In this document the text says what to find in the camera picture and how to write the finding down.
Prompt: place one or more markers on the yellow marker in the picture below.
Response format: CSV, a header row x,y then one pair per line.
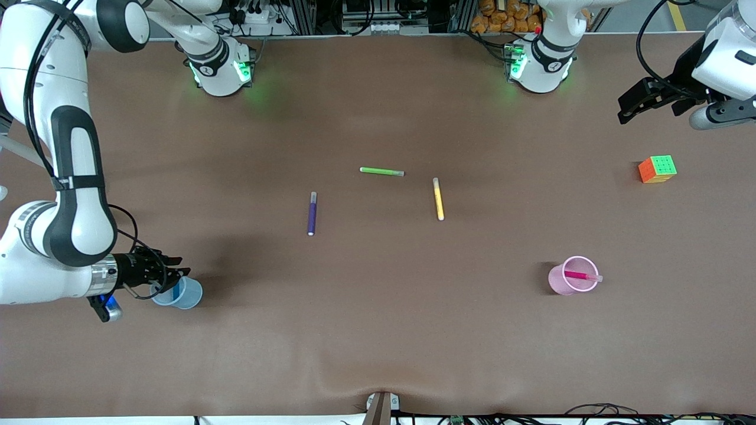
x,y
438,199

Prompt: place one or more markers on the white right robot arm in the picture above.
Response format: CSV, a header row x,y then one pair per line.
x,y
77,177

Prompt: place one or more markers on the pile of orange snack bags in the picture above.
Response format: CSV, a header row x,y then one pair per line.
x,y
502,18

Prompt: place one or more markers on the pink mesh cup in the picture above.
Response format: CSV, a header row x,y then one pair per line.
x,y
558,283

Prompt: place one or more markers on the colourful puzzle cube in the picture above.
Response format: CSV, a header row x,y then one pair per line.
x,y
661,166

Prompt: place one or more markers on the white stand with pole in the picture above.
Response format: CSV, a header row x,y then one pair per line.
x,y
18,149

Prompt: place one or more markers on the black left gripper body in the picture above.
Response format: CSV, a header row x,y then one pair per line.
x,y
684,70

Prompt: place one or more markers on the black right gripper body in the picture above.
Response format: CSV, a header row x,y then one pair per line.
x,y
133,270

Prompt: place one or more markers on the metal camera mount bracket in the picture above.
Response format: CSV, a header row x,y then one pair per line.
x,y
381,407

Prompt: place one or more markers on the pink marker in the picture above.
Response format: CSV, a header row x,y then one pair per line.
x,y
579,275

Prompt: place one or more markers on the grey power strip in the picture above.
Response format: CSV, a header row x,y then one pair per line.
x,y
384,27

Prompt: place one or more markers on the green marker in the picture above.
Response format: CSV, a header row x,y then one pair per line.
x,y
381,172

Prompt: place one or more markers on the purple marker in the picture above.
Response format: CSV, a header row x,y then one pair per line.
x,y
312,213

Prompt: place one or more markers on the light blue mesh cup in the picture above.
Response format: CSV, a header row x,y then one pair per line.
x,y
190,295

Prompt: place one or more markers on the white power strip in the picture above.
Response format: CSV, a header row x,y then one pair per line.
x,y
260,16

